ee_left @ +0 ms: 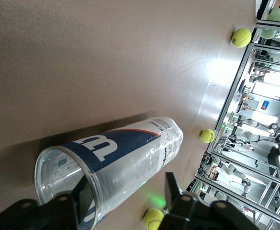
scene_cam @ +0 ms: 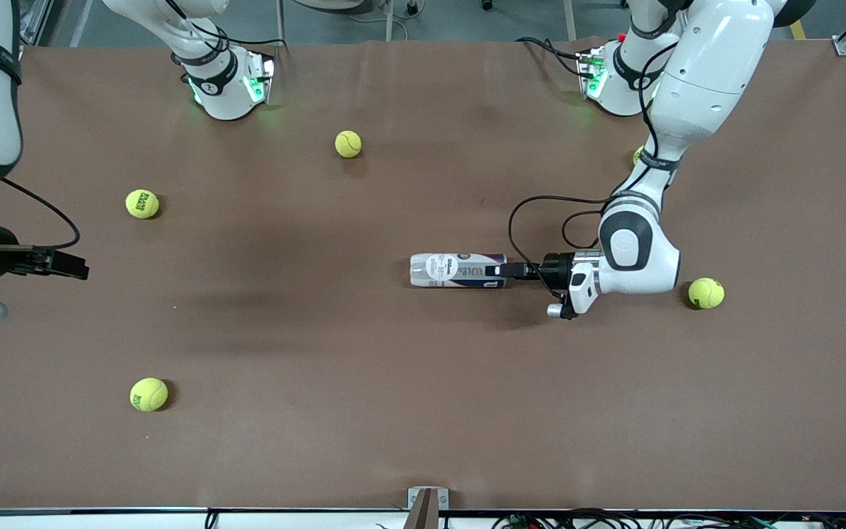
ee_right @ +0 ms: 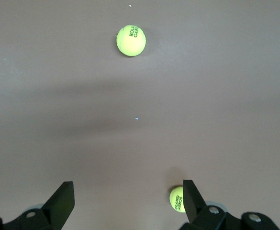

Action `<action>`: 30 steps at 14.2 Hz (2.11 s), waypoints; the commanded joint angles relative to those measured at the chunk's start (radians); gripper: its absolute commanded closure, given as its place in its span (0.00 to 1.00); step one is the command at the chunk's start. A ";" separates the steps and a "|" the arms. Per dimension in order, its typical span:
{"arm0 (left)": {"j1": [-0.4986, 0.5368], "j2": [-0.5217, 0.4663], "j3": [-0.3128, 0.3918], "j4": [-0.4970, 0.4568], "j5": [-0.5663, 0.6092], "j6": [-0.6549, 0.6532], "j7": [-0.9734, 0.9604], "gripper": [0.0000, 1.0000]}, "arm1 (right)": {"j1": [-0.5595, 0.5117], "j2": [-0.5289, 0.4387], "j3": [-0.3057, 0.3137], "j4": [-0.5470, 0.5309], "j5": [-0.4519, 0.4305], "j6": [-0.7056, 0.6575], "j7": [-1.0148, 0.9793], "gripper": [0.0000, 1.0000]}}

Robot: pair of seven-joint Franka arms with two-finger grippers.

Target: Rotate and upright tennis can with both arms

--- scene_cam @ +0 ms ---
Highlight clear Wilson tennis ball can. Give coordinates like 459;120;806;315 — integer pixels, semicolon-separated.
410;253;509;289

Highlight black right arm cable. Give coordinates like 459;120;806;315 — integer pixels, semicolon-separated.
0;179;82;251

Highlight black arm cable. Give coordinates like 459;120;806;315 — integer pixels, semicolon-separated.
0;179;82;251
507;44;681;298

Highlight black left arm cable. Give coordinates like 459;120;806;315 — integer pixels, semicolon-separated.
507;44;681;298

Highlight black left base cable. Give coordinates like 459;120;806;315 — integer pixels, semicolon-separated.
517;35;587;80

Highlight black base cable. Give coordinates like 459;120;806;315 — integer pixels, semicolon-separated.
517;35;587;80
166;0;290;51

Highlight tangled black cables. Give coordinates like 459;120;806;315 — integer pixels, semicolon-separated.
493;508;846;529

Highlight grey metal table bracket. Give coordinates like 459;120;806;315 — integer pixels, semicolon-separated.
407;486;450;529

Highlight black right base cable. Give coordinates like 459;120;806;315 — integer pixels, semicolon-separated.
166;0;290;51

